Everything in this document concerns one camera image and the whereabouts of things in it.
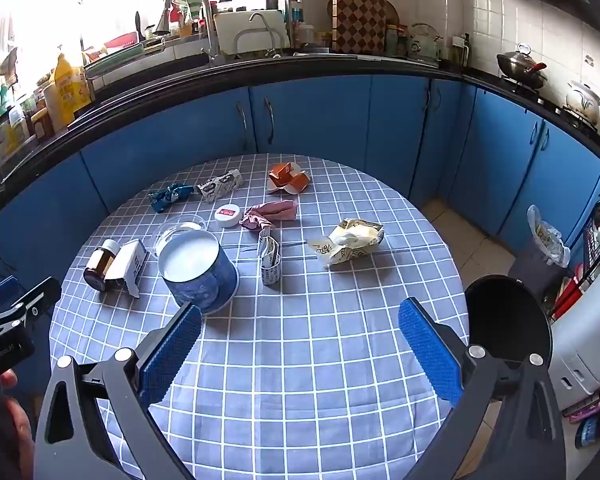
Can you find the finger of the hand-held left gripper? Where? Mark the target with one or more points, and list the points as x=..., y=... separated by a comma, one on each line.
x=0, y=291
x=32, y=302

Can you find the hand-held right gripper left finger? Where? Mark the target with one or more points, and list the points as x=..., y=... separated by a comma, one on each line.
x=172, y=355

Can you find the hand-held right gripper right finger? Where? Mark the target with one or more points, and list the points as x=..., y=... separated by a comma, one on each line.
x=430, y=352

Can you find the brown glass bottle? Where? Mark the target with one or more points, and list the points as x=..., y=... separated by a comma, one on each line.
x=97, y=270

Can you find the blue round tin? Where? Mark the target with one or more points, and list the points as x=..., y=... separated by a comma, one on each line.
x=205, y=285

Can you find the black trash bin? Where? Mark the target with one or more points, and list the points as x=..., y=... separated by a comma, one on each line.
x=505, y=315

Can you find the small white cardboard box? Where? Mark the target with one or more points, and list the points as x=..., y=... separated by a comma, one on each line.
x=130, y=262

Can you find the clear plastic lid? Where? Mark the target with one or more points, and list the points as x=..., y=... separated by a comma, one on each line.
x=180, y=225

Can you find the printed paper strip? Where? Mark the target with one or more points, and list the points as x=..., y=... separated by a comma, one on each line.
x=270, y=267

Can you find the cream snack bag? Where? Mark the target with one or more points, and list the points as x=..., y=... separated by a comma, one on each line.
x=352, y=240

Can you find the white red-labelled jar lid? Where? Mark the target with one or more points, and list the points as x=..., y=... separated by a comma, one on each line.
x=228, y=216

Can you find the teal wrapper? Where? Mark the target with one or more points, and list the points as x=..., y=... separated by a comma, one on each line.
x=162, y=197

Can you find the silver blister pack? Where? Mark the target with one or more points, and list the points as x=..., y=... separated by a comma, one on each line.
x=220, y=186

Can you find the pink wrapper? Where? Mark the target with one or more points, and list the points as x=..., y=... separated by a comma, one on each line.
x=272, y=210

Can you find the orange carton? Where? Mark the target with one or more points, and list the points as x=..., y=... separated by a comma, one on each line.
x=285, y=175

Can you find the person's left hand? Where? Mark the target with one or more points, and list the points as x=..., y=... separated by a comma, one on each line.
x=20, y=425

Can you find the round table checked blue cloth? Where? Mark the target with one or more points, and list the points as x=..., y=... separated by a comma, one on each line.
x=290, y=340

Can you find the grey waste bin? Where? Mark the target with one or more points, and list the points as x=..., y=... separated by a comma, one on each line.
x=530, y=275

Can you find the red plastic container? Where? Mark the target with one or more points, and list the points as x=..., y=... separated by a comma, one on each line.
x=565, y=300

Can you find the white plastic appliance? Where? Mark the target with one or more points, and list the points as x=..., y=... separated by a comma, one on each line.
x=590, y=345

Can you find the clear plastic bin liner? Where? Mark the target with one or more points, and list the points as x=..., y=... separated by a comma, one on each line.
x=547, y=240

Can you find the pink packet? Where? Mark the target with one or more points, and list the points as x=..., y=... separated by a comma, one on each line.
x=585, y=409

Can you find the yellow plastic bottle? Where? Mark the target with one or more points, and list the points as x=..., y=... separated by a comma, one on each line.
x=70, y=92

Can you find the blue kitchen cabinet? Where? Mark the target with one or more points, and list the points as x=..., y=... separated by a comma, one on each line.
x=320, y=120

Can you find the red plastic tray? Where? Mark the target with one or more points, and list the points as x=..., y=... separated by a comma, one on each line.
x=120, y=42

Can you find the black gas stove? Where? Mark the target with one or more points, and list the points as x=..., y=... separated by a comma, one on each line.
x=550, y=102

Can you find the steel pot with lid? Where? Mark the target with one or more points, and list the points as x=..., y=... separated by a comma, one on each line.
x=584, y=102

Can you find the steel wok with lid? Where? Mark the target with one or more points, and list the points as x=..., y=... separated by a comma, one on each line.
x=520, y=67

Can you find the pale green kettle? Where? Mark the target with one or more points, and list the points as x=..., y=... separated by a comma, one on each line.
x=424, y=42

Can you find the tall chrome faucet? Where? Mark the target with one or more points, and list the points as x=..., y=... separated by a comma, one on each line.
x=207, y=25

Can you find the white dish rack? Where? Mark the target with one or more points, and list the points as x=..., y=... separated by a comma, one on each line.
x=230, y=30

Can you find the small chrome faucet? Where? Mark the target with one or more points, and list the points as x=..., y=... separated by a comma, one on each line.
x=270, y=35

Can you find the green striped cloth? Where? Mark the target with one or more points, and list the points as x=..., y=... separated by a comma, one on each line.
x=192, y=0

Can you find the chequered wooden cutting board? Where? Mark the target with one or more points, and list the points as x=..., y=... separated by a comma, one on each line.
x=357, y=12

